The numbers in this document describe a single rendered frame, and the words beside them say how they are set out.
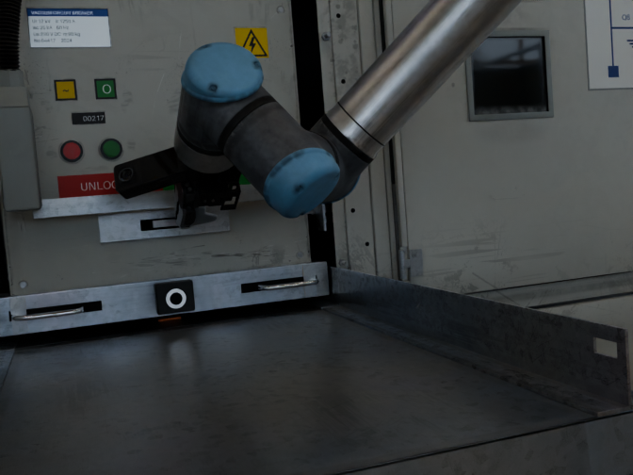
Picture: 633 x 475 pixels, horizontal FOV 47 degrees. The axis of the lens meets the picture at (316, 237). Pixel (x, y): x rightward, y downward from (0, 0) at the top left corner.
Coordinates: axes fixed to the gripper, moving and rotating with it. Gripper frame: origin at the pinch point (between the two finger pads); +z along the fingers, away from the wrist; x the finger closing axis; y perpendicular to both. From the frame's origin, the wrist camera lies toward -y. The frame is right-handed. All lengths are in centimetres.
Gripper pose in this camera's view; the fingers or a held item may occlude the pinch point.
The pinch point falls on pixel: (178, 221)
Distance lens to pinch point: 116.7
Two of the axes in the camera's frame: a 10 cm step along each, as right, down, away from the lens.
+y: 9.4, -0.9, 3.3
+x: -2.3, -8.8, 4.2
